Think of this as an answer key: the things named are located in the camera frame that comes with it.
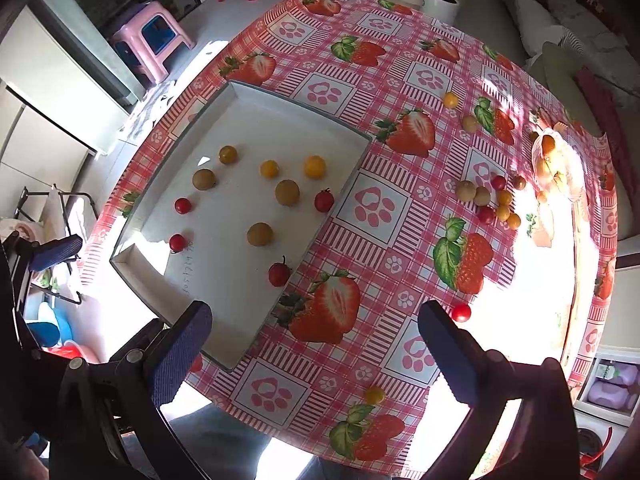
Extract beige cushion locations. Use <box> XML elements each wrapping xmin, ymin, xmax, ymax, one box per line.
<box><xmin>527</xmin><ymin>42</ymin><xmax>608</xmax><ymax>136</ymax></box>

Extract purple detergent bottle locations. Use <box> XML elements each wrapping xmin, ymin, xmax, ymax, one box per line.
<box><xmin>587</xmin><ymin>382</ymin><xmax>636</xmax><ymax>409</ymax></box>
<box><xmin>607</xmin><ymin>364</ymin><xmax>640</xmax><ymax>387</ymax></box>

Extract white shallow tray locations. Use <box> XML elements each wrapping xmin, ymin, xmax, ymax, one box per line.
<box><xmin>109</xmin><ymin>80</ymin><xmax>373</xmax><ymax>372</ymax></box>

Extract black folding rack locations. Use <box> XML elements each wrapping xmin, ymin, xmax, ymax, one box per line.
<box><xmin>12</xmin><ymin>185</ymin><xmax>98</xmax><ymax>306</ymax></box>

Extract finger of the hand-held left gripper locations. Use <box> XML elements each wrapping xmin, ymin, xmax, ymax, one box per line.
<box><xmin>10</xmin><ymin>233</ymin><xmax>84</xmax><ymax>273</ymax></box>

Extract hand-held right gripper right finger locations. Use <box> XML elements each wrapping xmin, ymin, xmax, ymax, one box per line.
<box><xmin>416</xmin><ymin>300</ymin><xmax>584</xmax><ymax>480</ymax></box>

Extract white trash bin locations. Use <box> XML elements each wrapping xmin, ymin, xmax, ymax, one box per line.
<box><xmin>422</xmin><ymin>0</ymin><xmax>461</xmax><ymax>26</ymax></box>

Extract light grey sofa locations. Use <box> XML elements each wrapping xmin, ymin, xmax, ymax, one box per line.
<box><xmin>487</xmin><ymin>0</ymin><xmax>640</xmax><ymax>91</ymax></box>

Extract cartoon print cushion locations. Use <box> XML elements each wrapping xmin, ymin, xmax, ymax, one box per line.
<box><xmin>0</xmin><ymin>215</ymin><xmax>48</xmax><ymax>248</ymax></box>

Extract white storage shelf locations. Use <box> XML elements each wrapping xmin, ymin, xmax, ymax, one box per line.
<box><xmin>575</xmin><ymin>345</ymin><xmax>640</xmax><ymax>431</ymax></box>

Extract strawberry print checked tablecloth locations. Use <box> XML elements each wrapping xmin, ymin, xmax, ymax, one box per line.
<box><xmin>75</xmin><ymin>0</ymin><xmax>621</xmax><ymax>478</ymax></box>

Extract red plastic basin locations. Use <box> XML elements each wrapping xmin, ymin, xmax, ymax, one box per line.
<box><xmin>47</xmin><ymin>340</ymin><xmax>98</xmax><ymax>363</ymax></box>

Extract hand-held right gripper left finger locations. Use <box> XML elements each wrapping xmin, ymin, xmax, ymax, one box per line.
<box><xmin>49</xmin><ymin>300</ymin><xmax>214</xmax><ymax>480</ymax></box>

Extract pink plastic stool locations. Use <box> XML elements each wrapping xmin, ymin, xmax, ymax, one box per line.
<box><xmin>109</xmin><ymin>1</ymin><xmax>197</xmax><ymax>86</ymax></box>

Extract white cabinet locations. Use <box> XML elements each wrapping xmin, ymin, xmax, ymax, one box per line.
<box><xmin>0</xmin><ymin>0</ymin><xmax>146</xmax><ymax>191</ymax></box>

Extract blue plastic basin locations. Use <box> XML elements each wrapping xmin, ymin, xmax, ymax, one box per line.
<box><xmin>27</xmin><ymin>305</ymin><xmax>76</xmax><ymax>356</ymax></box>

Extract clear plastic bag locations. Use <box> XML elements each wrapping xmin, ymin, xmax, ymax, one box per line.
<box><xmin>529</xmin><ymin>127</ymin><xmax>591</xmax><ymax>248</ymax></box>

